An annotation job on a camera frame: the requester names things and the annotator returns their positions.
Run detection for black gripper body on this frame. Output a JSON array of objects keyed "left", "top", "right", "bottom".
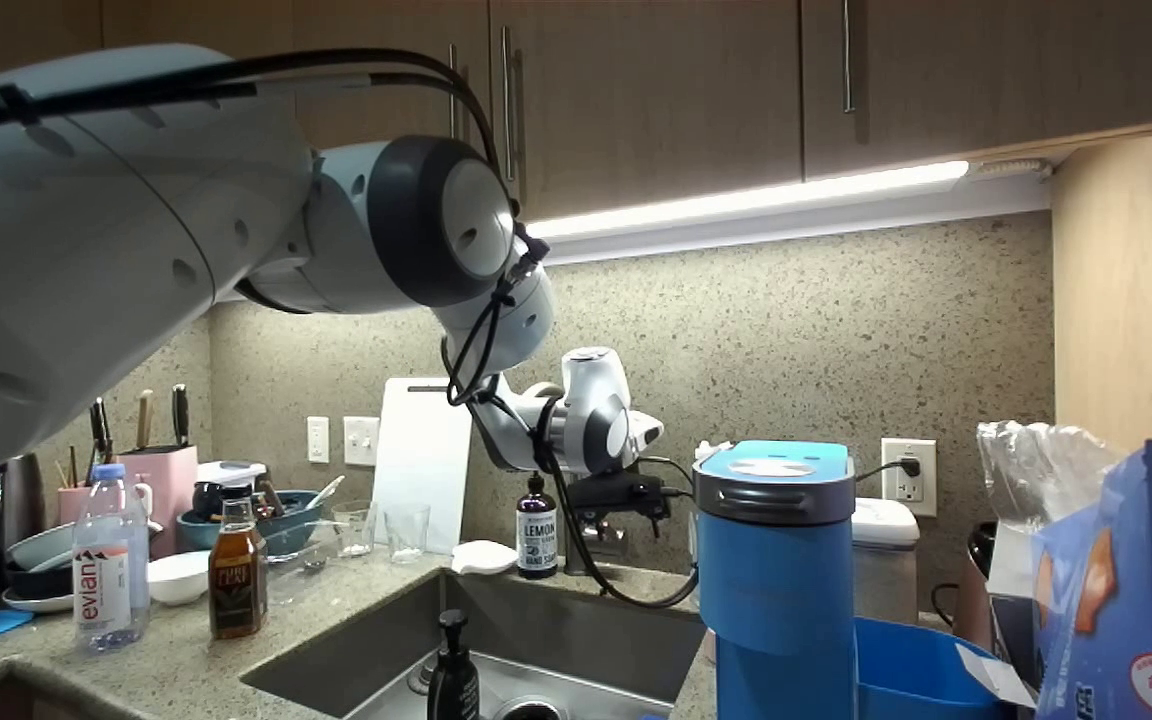
[{"left": 561, "top": 468, "right": 679, "bottom": 532}]

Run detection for amber hand soap pump bottle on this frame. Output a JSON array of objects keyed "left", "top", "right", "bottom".
[{"left": 513, "top": 470, "right": 562, "bottom": 579}]

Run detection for white soap dish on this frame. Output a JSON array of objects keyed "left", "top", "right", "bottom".
[{"left": 446, "top": 536, "right": 519, "bottom": 579}]

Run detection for steel sink basin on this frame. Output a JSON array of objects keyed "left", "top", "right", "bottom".
[{"left": 236, "top": 568, "right": 715, "bottom": 720}]

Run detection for blue coffee machine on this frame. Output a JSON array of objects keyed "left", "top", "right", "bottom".
[{"left": 687, "top": 437, "right": 859, "bottom": 720}]

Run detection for white plastic cutting board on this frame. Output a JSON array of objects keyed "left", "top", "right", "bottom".
[{"left": 369, "top": 377, "right": 481, "bottom": 554}]

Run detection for clear glass tumbler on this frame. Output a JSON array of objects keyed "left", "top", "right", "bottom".
[
  {"left": 333, "top": 503, "right": 379, "bottom": 559},
  {"left": 379, "top": 498, "right": 433, "bottom": 564}
]

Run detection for black sink faucet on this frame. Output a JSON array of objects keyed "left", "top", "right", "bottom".
[{"left": 423, "top": 602, "right": 483, "bottom": 720}]

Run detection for clear canister with white lid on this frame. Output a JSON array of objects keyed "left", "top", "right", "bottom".
[{"left": 848, "top": 496, "right": 926, "bottom": 627}]

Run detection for long under-cabinet light bar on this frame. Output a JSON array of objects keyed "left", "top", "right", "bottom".
[{"left": 519, "top": 157, "right": 977, "bottom": 255}]

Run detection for dark blue bowl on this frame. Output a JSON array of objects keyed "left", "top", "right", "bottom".
[{"left": 170, "top": 482, "right": 328, "bottom": 559}]

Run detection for blue plastic bin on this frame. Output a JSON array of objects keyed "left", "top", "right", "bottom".
[{"left": 853, "top": 613, "right": 1024, "bottom": 720}]

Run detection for brown sauce bottle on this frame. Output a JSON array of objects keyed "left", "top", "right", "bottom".
[{"left": 204, "top": 478, "right": 271, "bottom": 644}]

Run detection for clear plastic bag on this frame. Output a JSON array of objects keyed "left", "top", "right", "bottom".
[{"left": 972, "top": 419, "right": 1127, "bottom": 527}]

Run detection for small white bowl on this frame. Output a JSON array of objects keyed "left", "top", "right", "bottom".
[{"left": 145, "top": 546, "right": 214, "bottom": 613}]

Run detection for pink knife block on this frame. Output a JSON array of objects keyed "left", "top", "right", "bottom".
[{"left": 83, "top": 378, "right": 204, "bottom": 554}]

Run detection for blue cardboard box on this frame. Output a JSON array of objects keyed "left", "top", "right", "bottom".
[{"left": 1027, "top": 437, "right": 1152, "bottom": 720}]

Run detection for clear plastic water bottle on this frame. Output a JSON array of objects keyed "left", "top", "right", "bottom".
[{"left": 70, "top": 459, "right": 140, "bottom": 656}]

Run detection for white toggle light switch plate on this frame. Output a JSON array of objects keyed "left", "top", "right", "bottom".
[{"left": 339, "top": 413, "right": 382, "bottom": 470}]

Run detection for white wall outlet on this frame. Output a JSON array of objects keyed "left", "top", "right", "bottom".
[{"left": 875, "top": 437, "right": 939, "bottom": 518}]

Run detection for small white switch plate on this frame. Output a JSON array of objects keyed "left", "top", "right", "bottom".
[{"left": 303, "top": 413, "right": 335, "bottom": 468}]

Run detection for wooden wall cabinets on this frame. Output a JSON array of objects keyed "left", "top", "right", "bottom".
[{"left": 0, "top": 0, "right": 1152, "bottom": 222}]

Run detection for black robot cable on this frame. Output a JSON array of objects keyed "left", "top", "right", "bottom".
[{"left": 0, "top": 44, "right": 702, "bottom": 613}]

